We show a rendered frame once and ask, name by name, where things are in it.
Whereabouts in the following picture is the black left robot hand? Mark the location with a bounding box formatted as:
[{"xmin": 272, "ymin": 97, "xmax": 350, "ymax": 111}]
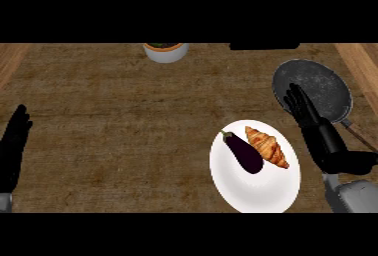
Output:
[{"xmin": 0, "ymin": 104, "xmax": 34, "ymax": 195}]

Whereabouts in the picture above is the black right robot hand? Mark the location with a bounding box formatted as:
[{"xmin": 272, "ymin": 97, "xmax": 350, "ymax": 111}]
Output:
[{"xmin": 282, "ymin": 82, "xmax": 378, "ymax": 176}]

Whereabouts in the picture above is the dark grey frying pan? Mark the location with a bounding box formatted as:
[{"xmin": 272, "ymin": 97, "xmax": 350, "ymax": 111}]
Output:
[{"xmin": 272, "ymin": 58, "xmax": 378, "ymax": 154}]

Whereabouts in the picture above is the white round plate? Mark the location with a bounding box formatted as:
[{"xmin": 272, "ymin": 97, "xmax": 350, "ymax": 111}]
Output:
[{"xmin": 208, "ymin": 119, "xmax": 303, "ymax": 214}]

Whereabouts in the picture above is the dark purple eggplant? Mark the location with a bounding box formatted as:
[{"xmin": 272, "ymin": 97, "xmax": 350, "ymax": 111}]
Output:
[{"xmin": 219, "ymin": 130, "xmax": 266, "ymax": 175}]

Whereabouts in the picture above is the golden brown croissant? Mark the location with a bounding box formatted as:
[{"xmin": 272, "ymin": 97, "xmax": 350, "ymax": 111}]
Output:
[{"xmin": 244, "ymin": 126, "xmax": 291, "ymax": 170}]

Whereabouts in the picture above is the black flat object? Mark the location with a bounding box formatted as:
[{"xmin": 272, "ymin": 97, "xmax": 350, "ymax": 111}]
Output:
[{"xmin": 229, "ymin": 42, "xmax": 301, "ymax": 51}]

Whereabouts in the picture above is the white plant pot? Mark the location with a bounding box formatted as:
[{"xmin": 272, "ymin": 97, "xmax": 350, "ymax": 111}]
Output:
[{"xmin": 142, "ymin": 42, "xmax": 191, "ymax": 64}]

